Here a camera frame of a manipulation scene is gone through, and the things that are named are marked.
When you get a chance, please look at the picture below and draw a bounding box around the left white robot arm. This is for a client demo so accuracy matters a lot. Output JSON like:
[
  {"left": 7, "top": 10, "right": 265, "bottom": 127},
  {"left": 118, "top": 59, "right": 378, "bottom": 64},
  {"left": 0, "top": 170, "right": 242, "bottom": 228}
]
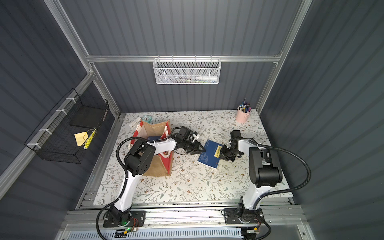
[{"left": 96, "top": 126, "right": 206, "bottom": 240}]

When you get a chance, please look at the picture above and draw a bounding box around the white wire wall basket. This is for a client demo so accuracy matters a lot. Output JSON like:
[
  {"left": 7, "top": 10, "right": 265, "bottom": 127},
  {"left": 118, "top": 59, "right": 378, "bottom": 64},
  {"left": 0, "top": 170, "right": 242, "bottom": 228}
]
[{"left": 153, "top": 58, "right": 222, "bottom": 85}]

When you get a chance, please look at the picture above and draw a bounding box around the jute canvas bag red trim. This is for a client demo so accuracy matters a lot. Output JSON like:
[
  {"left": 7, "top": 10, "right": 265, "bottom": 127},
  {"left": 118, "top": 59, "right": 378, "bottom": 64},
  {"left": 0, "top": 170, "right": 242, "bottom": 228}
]
[{"left": 129, "top": 119, "right": 175, "bottom": 178}]

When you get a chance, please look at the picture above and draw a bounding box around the mint green small box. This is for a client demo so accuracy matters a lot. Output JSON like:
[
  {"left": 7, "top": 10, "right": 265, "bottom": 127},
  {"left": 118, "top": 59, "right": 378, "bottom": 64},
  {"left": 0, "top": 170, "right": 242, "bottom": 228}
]
[{"left": 142, "top": 115, "right": 152, "bottom": 124}]

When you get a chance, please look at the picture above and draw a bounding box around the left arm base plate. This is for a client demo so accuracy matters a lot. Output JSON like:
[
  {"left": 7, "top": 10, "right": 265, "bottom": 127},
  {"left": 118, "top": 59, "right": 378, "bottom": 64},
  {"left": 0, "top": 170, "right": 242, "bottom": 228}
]
[{"left": 103, "top": 210, "right": 147, "bottom": 228}]

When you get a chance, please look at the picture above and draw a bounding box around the blue book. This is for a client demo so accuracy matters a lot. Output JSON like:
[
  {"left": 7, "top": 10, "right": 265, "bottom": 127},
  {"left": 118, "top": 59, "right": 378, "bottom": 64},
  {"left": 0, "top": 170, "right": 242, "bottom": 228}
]
[
  {"left": 148, "top": 136, "right": 162, "bottom": 142},
  {"left": 198, "top": 140, "right": 223, "bottom": 169}
]

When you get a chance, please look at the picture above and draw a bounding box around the black wire side basket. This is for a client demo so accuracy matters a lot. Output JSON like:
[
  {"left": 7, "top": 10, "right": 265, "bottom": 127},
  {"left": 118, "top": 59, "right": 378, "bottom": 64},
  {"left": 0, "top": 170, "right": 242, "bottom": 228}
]
[{"left": 25, "top": 90, "right": 109, "bottom": 164}]

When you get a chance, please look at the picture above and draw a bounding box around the white eraser block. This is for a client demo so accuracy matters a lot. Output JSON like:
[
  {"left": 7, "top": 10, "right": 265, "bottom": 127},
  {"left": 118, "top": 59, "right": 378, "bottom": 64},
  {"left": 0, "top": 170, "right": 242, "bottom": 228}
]
[{"left": 129, "top": 117, "right": 142, "bottom": 129}]

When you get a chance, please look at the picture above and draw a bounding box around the pink pen cup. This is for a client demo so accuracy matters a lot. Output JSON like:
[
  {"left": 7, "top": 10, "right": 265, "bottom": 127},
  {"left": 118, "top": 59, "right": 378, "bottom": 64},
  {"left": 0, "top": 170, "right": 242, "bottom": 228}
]
[{"left": 236, "top": 98, "right": 252, "bottom": 124}]

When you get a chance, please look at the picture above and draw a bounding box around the yellow sticky note pad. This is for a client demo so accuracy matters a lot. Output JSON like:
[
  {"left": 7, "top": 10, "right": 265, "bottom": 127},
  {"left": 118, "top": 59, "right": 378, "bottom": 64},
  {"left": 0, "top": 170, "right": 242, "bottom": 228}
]
[{"left": 74, "top": 132, "right": 89, "bottom": 147}]

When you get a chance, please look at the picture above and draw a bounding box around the yellow pen in basket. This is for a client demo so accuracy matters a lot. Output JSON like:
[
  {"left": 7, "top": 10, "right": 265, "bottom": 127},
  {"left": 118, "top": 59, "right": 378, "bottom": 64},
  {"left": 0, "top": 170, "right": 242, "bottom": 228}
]
[{"left": 84, "top": 129, "right": 97, "bottom": 150}]

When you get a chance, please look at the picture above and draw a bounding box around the black tray in side basket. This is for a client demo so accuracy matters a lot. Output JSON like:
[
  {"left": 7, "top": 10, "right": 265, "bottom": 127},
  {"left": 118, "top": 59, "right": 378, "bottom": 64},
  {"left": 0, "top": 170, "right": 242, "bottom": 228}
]
[{"left": 69, "top": 106, "right": 108, "bottom": 129}]

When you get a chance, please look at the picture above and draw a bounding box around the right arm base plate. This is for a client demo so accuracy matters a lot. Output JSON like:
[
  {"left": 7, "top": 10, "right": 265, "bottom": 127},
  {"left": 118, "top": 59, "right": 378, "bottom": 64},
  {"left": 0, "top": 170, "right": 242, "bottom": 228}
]
[{"left": 221, "top": 208, "right": 264, "bottom": 225}]

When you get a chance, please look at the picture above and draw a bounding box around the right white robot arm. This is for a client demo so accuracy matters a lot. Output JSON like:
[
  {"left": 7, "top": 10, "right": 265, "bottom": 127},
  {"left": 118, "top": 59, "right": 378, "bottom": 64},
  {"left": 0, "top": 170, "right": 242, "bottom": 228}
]
[{"left": 220, "top": 130, "right": 312, "bottom": 225}]

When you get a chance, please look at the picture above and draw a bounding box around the white marker in basket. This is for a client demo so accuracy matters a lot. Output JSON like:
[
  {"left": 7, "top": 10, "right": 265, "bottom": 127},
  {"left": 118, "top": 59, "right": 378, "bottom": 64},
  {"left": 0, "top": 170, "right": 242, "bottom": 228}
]
[{"left": 194, "top": 76, "right": 218, "bottom": 83}]

